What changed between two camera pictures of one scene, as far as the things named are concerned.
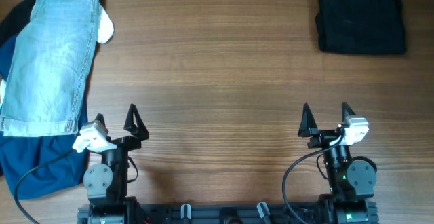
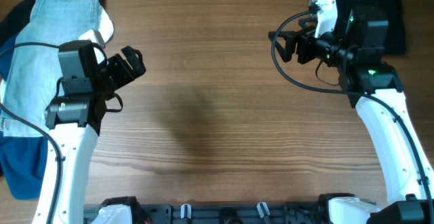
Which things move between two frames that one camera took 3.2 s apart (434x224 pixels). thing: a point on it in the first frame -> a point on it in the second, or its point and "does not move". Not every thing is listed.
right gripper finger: x=308 y=121 -> x=290 y=36
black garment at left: x=16 y=19 does not move
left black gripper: x=140 y=131 -> x=127 y=75
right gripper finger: x=346 y=110 -> x=302 y=22
